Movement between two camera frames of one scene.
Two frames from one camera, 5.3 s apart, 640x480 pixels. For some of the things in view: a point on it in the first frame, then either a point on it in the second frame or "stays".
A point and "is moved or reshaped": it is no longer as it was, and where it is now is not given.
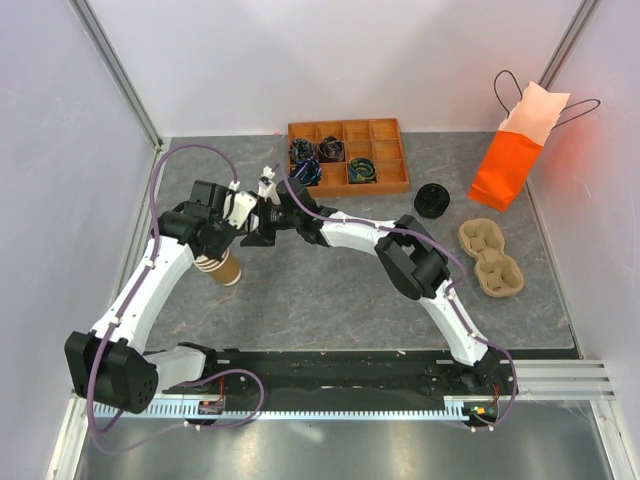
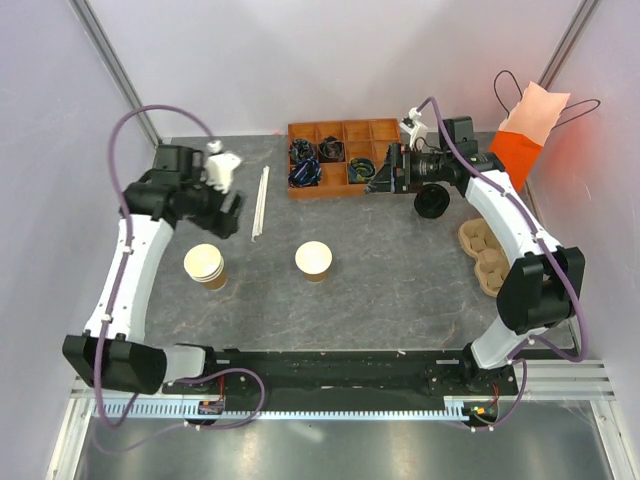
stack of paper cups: [226, 271] is moved or reshaped
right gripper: [262, 237] to [400, 157]
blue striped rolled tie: [308, 171] stays
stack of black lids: [431, 200] stays
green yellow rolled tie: [361, 171] stays
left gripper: [217, 253] to [218, 222]
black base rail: [245, 377] stays
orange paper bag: [503, 175] stays
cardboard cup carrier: [498, 273] stays
